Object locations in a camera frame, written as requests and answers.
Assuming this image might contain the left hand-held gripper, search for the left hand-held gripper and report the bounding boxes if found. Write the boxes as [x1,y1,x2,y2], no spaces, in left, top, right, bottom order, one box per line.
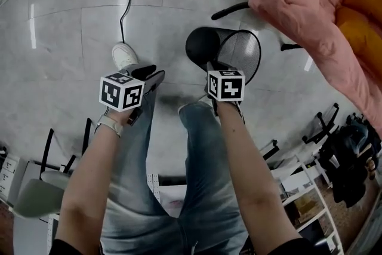
[99,64,166,127]

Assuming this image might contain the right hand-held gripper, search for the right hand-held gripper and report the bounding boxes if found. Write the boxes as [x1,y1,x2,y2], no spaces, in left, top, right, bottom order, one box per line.
[204,60,246,116]

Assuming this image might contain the black mesh wastebasket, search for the black mesh wastebasket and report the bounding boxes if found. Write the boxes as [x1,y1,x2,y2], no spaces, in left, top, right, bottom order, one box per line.
[184,26,262,87]

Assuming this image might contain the person's left forearm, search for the person's left forearm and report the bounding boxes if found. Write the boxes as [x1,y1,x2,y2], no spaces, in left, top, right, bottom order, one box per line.
[54,107,144,250]

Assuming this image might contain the person's right forearm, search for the person's right forearm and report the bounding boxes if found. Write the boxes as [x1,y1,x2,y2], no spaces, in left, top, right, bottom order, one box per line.
[214,100,303,249]

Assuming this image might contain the white left shoe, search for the white left shoe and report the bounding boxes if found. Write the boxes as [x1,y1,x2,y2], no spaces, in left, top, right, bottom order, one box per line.
[111,42,140,71]

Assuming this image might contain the black chair base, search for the black chair base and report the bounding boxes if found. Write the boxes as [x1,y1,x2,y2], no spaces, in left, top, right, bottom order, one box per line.
[211,1,303,52]

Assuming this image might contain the white band wristwatch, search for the white band wristwatch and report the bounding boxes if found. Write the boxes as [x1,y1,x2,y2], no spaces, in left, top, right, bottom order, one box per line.
[94,114,124,138]

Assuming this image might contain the person's left leg in jeans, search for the person's left leg in jeans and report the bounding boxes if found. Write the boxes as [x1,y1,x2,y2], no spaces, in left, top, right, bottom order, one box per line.
[100,64,183,255]

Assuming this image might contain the person's leg in jeans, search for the person's leg in jeans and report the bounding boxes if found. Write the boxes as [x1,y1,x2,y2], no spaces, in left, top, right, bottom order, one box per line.
[100,64,183,255]
[178,102,250,255]

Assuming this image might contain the pink blanket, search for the pink blanket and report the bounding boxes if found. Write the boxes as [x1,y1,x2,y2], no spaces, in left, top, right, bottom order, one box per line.
[248,0,382,137]

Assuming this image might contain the person's right leg in jeans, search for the person's right leg in jeans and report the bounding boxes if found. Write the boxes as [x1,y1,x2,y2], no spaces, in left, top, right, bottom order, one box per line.
[178,102,250,255]

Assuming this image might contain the black office chair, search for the black office chair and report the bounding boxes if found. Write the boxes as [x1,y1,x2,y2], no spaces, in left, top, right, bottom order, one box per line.
[301,102,341,146]

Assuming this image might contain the orange cushion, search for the orange cushion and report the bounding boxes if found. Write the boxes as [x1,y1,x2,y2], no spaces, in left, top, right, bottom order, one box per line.
[334,0,382,83]

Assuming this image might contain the green seat stool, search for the green seat stool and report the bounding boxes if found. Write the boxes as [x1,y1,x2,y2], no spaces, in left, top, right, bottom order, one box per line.
[13,170,73,219]

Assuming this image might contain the black pile of clothing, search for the black pile of clothing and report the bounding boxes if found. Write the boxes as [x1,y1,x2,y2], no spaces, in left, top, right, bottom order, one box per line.
[318,112,382,208]

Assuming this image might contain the white metal shelf rack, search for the white metal shelf rack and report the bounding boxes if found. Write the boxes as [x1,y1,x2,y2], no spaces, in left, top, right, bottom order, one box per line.
[268,153,346,255]

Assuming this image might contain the white storage boxes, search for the white storage boxes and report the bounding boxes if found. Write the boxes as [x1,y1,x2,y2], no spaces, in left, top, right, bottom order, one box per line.
[0,153,21,204]

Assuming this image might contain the black metal chair frame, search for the black metal chair frame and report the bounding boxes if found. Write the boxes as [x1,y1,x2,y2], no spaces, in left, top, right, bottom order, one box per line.
[33,117,93,174]

